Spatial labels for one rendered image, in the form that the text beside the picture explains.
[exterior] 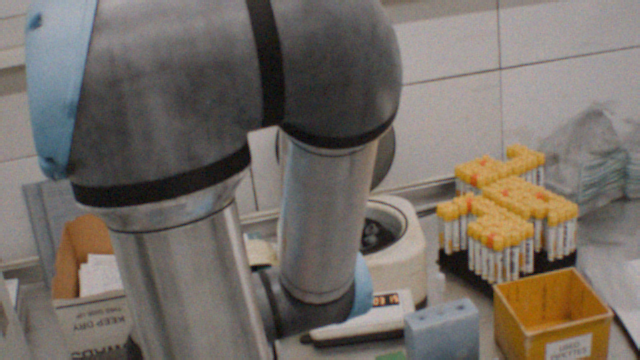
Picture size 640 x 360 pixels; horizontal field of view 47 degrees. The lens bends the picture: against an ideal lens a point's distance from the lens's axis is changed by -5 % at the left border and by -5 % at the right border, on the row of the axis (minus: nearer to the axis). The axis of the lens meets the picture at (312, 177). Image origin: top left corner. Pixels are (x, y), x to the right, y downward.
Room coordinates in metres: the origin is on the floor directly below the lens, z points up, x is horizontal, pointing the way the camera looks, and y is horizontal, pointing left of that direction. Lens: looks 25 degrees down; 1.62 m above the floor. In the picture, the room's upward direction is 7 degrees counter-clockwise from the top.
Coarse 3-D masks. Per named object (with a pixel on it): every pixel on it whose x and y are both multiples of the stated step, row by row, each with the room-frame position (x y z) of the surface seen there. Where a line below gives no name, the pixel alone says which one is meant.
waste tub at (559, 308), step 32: (512, 288) 0.94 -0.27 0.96; (544, 288) 0.95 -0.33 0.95; (576, 288) 0.94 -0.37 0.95; (512, 320) 0.87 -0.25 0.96; (544, 320) 0.95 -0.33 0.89; (576, 320) 0.93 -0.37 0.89; (608, 320) 0.83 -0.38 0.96; (512, 352) 0.86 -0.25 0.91; (544, 352) 0.82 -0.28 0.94; (576, 352) 0.82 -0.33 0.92; (608, 352) 0.83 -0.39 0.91
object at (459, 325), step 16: (448, 304) 0.91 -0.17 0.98; (464, 304) 0.91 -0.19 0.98; (416, 320) 0.88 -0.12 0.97; (432, 320) 0.88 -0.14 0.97; (448, 320) 0.87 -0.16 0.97; (464, 320) 0.88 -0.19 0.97; (416, 336) 0.86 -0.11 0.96; (432, 336) 0.87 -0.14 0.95; (448, 336) 0.87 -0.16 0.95; (464, 336) 0.88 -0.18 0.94; (416, 352) 0.86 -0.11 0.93; (432, 352) 0.87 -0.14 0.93; (448, 352) 0.87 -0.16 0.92; (464, 352) 0.88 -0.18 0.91
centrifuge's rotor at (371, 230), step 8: (368, 224) 1.17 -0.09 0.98; (376, 224) 1.17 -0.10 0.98; (368, 232) 1.16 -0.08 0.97; (376, 232) 1.14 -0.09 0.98; (384, 232) 1.13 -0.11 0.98; (368, 240) 1.11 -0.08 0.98; (376, 240) 1.11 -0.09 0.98; (384, 240) 1.11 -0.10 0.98; (392, 240) 1.13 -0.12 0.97; (360, 248) 1.09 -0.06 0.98; (368, 248) 1.09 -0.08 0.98; (376, 248) 1.09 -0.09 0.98
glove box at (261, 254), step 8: (256, 232) 1.26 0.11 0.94; (248, 240) 1.24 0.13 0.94; (256, 240) 1.20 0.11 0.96; (248, 248) 1.17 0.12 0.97; (256, 248) 1.17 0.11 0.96; (264, 248) 1.18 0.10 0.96; (272, 248) 1.20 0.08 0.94; (248, 256) 1.14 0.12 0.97; (256, 256) 1.14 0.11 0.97; (264, 256) 1.14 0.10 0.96; (272, 256) 1.16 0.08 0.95; (256, 264) 1.15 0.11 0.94; (264, 264) 1.14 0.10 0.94; (272, 264) 1.13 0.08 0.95
